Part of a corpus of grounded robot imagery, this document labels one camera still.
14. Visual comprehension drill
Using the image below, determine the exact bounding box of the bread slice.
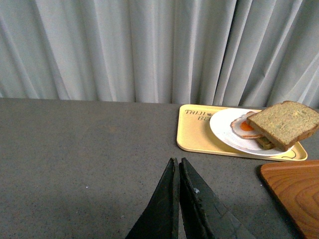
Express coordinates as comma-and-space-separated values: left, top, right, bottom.
246, 101, 319, 151
256, 136, 275, 150

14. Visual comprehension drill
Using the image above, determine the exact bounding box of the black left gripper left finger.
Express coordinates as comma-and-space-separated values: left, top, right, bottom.
126, 158, 180, 239

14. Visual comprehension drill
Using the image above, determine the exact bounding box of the white round plate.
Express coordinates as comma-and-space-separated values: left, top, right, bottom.
209, 108, 285, 156

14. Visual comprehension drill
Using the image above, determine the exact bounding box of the fried egg toy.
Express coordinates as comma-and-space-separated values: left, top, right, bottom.
230, 111, 262, 139

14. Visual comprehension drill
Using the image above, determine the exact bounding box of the brown wooden tray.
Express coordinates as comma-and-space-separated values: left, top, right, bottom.
260, 160, 319, 239

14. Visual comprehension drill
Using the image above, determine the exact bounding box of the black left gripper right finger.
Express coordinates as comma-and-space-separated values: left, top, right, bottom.
179, 158, 255, 239

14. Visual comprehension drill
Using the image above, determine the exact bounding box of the yellow bear tray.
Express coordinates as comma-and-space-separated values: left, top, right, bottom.
176, 105, 308, 161

